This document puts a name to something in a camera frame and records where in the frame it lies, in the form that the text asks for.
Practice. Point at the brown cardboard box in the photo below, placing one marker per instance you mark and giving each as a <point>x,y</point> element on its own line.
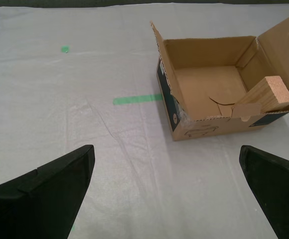
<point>209,87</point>

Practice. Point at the light wooden block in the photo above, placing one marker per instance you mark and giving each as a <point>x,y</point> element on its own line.
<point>274,92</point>

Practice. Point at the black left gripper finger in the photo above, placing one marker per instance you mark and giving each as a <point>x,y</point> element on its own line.
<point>281,194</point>
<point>40,199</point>

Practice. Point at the long green tape strip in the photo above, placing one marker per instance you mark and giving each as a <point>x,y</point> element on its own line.
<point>134,99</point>

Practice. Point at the green tape mark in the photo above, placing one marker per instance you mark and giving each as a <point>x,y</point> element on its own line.
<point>65,49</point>

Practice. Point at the white plastic table sheet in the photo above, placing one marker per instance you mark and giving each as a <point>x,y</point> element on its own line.
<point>59,124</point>

